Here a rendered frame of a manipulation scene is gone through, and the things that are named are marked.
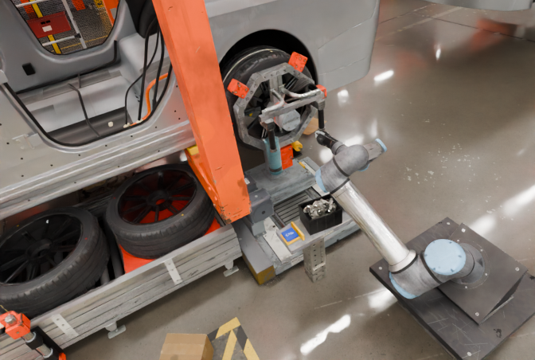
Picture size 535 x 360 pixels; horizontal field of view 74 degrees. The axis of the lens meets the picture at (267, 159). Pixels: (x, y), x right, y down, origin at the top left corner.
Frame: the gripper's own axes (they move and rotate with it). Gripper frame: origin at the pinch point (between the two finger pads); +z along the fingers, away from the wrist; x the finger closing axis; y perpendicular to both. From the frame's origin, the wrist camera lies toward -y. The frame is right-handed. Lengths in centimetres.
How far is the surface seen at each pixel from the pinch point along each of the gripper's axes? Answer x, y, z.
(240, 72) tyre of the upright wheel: 10, -62, 17
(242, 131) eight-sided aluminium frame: -20, -47, 7
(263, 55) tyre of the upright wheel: 24, -53, 19
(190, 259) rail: -96, -53, -21
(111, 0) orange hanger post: -5, -98, 244
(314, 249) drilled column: -52, -7, -56
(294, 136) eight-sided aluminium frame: -9.9, -8.0, 7.5
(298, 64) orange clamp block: 30.9, -36.1, 6.7
